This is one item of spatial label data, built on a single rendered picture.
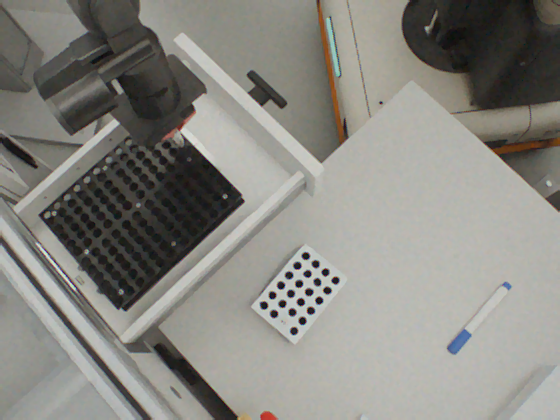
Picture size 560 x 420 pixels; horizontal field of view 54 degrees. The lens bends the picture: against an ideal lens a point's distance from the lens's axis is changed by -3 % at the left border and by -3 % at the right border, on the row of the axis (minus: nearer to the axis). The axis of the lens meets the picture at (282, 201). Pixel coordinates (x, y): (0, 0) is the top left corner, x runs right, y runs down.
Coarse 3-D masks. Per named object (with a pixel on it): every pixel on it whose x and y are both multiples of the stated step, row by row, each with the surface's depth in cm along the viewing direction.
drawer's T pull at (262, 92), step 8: (248, 72) 79; (256, 80) 78; (264, 80) 78; (256, 88) 78; (264, 88) 78; (272, 88) 78; (256, 96) 78; (264, 96) 78; (272, 96) 77; (280, 96) 77; (264, 104) 78; (280, 104) 77
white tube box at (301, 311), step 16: (304, 256) 87; (320, 256) 83; (288, 272) 84; (304, 272) 84; (320, 272) 82; (336, 272) 82; (272, 288) 82; (288, 288) 82; (304, 288) 82; (320, 288) 82; (336, 288) 82; (256, 304) 81; (272, 304) 81; (288, 304) 81; (304, 304) 85; (320, 304) 85; (272, 320) 81; (288, 320) 81; (304, 320) 84; (288, 336) 80
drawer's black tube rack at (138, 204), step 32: (128, 160) 77; (160, 160) 77; (64, 192) 76; (96, 192) 76; (128, 192) 76; (160, 192) 79; (192, 192) 79; (64, 224) 75; (96, 224) 75; (128, 224) 78; (160, 224) 74; (192, 224) 74; (96, 256) 76; (128, 256) 73; (160, 256) 73; (128, 288) 73
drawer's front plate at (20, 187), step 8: (0, 160) 82; (0, 168) 77; (8, 168) 83; (0, 176) 77; (8, 176) 78; (16, 176) 83; (0, 184) 78; (8, 184) 79; (16, 184) 81; (24, 184) 84; (16, 192) 82; (24, 192) 84
